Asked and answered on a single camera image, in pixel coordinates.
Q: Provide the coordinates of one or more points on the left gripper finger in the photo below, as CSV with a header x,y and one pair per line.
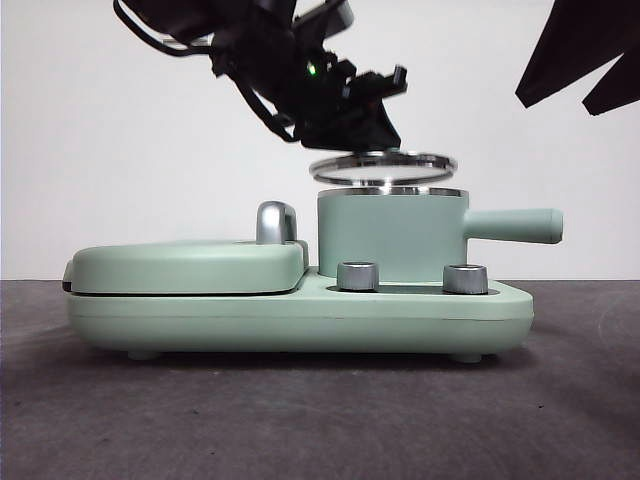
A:
x,y
330,140
377,130

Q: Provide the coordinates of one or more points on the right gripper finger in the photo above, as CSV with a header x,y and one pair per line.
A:
x,y
580,45
617,87

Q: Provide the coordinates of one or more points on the glass pot lid green knob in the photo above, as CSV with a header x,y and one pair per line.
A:
x,y
425,161

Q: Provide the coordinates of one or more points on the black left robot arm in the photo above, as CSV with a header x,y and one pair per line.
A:
x,y
260,65

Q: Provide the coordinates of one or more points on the mint green saucepan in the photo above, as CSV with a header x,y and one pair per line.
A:
x,y
390,235

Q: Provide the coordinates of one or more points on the silver control knob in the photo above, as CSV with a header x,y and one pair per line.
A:
x,y
465,280
357,276

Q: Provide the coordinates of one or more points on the mint green breakfast machine base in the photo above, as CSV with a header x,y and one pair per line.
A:
x,y
300,320

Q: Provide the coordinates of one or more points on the mint green griddle cover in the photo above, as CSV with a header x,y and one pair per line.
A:
x,y
185,267

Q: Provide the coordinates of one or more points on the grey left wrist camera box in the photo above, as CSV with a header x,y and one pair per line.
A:
x,y
330,20

